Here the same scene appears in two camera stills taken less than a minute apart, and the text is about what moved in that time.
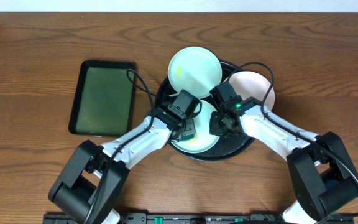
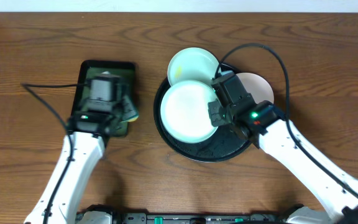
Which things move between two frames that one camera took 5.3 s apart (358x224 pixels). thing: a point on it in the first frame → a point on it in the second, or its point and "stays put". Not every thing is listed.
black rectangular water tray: x=104 y=99 stays put
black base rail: x=202 y=218 stays put
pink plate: x=255 y=84 stays put
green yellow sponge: x=189 y=138 → x=130 y=114
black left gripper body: x=188 y=131 → x=124 y=101
